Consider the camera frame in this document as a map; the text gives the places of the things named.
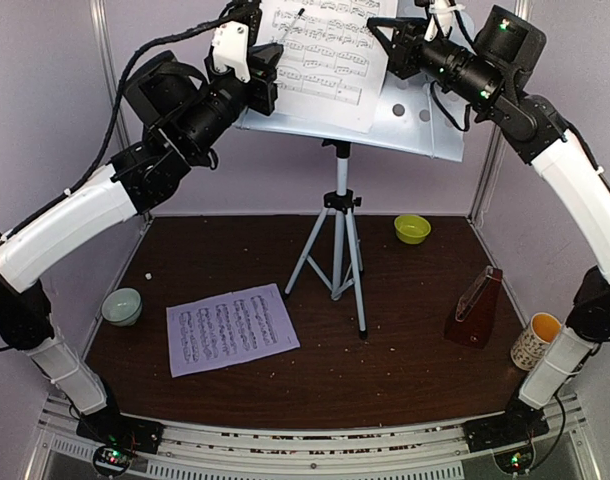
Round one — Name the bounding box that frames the white perforated music stand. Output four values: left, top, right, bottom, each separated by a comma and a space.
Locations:
233, 0, 466, 341

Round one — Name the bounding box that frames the sheet music page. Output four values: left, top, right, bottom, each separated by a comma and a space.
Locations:
258, 0, 398, 133

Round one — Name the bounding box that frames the lavender bottom paper sheet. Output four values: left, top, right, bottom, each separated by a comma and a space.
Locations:
166, 283, 300, 378

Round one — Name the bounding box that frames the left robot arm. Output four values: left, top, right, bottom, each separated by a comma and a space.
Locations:
0, 17, 284, 444

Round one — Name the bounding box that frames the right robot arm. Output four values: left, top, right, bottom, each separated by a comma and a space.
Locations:
367, 4, 610, 442

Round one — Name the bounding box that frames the lime green bowl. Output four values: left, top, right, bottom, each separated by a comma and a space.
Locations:
394, 215, 432, 245

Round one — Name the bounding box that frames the pale celadon bowl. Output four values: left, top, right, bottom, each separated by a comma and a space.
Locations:
101, 288, 143, 327

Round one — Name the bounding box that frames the brown wooden metronome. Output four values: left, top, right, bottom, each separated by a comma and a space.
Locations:
443, 265, 503, 349

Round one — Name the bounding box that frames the patterned yellow-lined mug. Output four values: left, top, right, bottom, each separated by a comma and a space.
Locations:
510, 312, 562, 371

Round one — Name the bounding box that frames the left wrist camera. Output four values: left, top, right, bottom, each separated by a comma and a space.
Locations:
205, 1, 262, 84

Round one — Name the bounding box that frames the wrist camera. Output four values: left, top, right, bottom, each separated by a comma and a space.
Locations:
414, 0, 465, 42
205, 1, 262, 84

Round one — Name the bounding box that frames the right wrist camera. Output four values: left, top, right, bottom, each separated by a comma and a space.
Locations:
414, 0, 465, 42

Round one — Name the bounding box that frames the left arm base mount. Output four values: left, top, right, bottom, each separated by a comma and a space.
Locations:
76, 410, 164, 454

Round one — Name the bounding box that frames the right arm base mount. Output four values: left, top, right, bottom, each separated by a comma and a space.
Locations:
463, 415, 550, 453

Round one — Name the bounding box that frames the aluminium front rail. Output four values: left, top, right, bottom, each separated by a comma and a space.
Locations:
22, 392, 610, 480

